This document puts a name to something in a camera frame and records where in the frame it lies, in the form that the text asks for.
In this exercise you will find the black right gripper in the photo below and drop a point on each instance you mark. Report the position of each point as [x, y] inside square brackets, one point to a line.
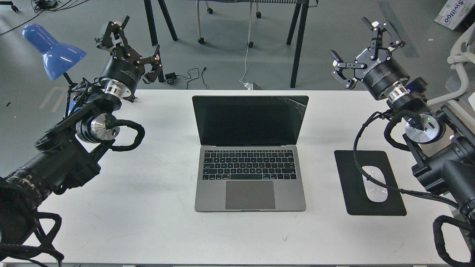
[376, 68]

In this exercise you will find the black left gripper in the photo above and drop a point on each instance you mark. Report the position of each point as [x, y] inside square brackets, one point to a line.
[125, 67]

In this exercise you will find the grey laptop computer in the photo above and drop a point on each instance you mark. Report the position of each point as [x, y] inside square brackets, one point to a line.
[248, 157]

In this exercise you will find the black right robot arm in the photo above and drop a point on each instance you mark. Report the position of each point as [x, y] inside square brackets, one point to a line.
[441, 144]

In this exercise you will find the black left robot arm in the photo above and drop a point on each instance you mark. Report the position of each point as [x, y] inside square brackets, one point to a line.
[69, 152]

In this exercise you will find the blue desk lamp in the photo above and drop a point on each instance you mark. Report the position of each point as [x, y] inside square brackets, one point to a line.
[57, 57]

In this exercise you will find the white office chair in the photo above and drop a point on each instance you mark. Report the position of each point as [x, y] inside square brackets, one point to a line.
[462, 52]

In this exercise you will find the cardboard box with blue print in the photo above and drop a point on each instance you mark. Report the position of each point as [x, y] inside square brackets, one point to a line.
[453, 12]

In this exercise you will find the white computer mouse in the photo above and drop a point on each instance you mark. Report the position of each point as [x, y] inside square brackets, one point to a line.
[374, 192]

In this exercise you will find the black mouse pad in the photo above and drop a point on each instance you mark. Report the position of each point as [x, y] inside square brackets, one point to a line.
[361, 196]

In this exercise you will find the black power adapter with cable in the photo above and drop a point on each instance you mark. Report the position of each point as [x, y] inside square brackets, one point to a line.
[191, 75]

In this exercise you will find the black table frame legs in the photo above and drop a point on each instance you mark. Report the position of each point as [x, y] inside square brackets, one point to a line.
[300, 13]

